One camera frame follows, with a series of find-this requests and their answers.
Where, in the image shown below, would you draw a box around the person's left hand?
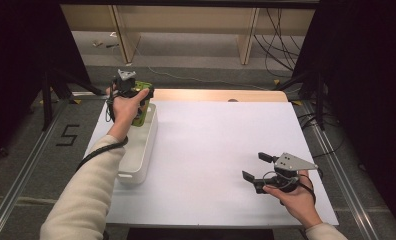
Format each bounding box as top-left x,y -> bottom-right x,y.
105,86 -> 151,143

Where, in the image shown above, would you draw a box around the wooden table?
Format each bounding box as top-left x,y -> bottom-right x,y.
109,87 -> 289,103

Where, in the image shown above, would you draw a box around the white table mat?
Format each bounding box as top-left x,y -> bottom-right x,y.
83,99 -> 340,228

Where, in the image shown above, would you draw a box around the light wooden desk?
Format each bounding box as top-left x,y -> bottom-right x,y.
59,3 -> 317,66

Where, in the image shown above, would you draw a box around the aluminium floor rail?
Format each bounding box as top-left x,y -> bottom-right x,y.
300,99 -> 380,240
0,98 -> 70,240

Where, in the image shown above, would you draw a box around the black curtain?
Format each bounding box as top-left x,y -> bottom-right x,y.
291,0 -> 396,236
0,0 -> 91,163

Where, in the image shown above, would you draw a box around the black floor cable bundle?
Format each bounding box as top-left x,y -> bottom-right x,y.
253,8 -> 304,73

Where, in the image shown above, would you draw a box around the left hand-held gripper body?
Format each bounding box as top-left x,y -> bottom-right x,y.
111,68 -> 146,100

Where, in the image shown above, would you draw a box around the person's right hand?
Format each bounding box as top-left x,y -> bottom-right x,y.
261,169 -> 324,230

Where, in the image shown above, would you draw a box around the green phone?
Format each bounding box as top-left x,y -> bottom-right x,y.
131,80 -> 155,128

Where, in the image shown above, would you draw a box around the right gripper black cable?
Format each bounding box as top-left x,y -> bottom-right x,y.
261,170 -> 318,206

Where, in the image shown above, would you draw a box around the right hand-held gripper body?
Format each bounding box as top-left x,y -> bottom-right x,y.
253,152 -> 319,195

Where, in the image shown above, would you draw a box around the thin black floor cables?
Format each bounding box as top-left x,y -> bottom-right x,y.
298,111 -> 346,160

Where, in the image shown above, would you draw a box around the black tripod stand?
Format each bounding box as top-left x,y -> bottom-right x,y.
40,68 -> 112,132
272,69 -> 328,132

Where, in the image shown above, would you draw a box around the white plastic bin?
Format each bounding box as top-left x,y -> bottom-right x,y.
116,101 -> 159,186

